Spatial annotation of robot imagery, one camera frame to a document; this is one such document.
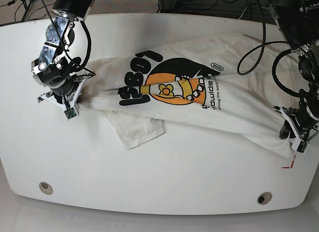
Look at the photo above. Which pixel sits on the left table cable grommet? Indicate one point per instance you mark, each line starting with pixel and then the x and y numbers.
pixel 46 188

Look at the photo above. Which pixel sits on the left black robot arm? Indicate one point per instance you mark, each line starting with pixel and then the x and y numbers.
pixel 298 22

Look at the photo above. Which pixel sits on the black tripod legs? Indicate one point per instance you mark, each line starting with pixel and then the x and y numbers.
pixel 17 11

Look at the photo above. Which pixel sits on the white T-shirt black print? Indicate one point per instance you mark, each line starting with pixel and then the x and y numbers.
pixel 192 82

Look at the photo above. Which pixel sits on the right table cable grommet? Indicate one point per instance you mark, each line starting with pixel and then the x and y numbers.
pixel 264 198

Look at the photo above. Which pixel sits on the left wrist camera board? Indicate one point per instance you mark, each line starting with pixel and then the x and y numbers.
pixel 300 145

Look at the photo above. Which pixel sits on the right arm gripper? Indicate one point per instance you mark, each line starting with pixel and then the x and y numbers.
pixel 65 92

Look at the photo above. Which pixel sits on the red tape rectangle marking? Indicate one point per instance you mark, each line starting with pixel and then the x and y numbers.
pixel 290 166

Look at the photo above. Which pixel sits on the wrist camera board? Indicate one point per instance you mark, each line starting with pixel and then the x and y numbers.
pixel 300 145
pixel 71 113

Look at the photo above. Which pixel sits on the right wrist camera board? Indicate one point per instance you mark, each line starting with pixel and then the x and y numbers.
pixel 71 113

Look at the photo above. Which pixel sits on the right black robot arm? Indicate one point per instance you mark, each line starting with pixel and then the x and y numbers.
pixel 55 69

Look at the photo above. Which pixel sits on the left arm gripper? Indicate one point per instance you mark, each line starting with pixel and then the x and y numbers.
pixel 298 122

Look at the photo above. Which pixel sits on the table cable grommet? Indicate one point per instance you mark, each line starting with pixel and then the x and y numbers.
pixel 46 188
pixel 264 198

